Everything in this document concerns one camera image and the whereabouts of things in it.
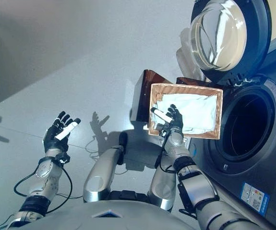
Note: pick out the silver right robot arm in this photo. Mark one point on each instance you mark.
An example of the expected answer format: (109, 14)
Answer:
(197, 187)

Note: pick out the silver right robot leg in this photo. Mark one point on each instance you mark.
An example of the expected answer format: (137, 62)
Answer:
(161, 189)

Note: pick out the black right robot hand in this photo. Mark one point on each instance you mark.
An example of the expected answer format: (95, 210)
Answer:
(177, 119)

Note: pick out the small square washer badge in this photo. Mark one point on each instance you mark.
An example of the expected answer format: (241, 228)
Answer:
(225, 167)

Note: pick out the blue energy label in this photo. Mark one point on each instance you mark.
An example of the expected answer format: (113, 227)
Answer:
(255, 196)

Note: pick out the silver left robot leg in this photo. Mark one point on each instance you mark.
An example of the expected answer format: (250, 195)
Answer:
(99, 172)

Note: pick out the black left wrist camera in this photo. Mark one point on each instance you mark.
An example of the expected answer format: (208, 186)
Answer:
(63, 159)

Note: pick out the washing machine glass door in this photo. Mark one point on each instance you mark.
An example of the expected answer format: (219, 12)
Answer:
(260, 36)

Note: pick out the grey front-load washing machine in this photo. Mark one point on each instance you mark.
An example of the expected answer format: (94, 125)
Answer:
(272, 143)

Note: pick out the silver robot leg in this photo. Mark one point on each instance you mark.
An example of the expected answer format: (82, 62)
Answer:
(99, 172)
(161, 189)

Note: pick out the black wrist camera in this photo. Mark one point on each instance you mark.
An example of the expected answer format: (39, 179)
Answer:
(164, 133)
(63, 159)

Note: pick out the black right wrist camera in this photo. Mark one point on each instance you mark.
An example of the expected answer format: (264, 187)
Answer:
(164, 133)

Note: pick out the small blue base sticker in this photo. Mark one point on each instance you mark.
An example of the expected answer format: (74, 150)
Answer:
(194, 150)

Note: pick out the wicker laundry basket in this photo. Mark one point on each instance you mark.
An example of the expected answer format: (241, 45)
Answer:
(219, 115)

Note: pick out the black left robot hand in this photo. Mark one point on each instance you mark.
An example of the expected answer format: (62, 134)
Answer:
(53, 139)

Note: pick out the grey robot torso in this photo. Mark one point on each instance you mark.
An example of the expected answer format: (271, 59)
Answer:
(80, 218)

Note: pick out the glossy brown stand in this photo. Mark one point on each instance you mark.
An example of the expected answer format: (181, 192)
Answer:
(147, 79)

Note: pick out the blue white chest emblem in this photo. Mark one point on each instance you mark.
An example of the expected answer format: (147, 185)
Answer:
(107, 213)

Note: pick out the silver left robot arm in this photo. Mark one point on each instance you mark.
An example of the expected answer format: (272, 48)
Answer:
(49, 177)

